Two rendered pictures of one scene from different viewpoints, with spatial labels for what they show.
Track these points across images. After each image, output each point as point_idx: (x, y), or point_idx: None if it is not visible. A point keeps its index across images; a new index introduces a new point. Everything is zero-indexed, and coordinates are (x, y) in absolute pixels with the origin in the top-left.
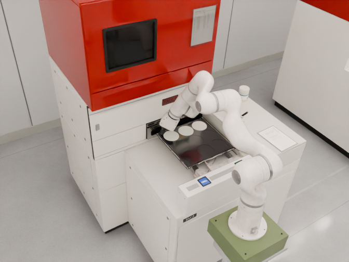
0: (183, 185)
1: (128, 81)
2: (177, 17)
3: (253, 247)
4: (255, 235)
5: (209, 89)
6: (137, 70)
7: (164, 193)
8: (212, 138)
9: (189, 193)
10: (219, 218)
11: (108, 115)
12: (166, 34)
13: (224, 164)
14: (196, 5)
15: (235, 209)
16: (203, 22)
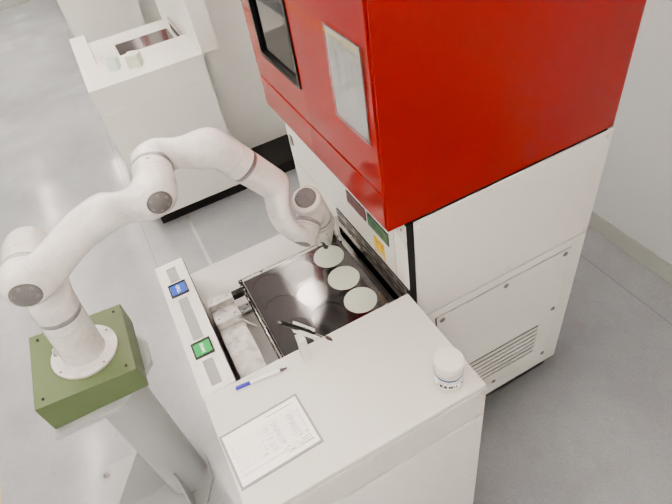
0: (180, 262)
1: (283, 94)
2: (306, 22)
3: (42, 352)
4: (56, 357)
5: (168, 151)
6: (287, 86)
7: (218, 269)
8: (316, 320)
9: (161, 271)
10: (116, 317)
11: (297, 136)
12: (301, 48)
13: (244, 342)
14: (327, 19)
15: (123, 340)
16: (345, 76)
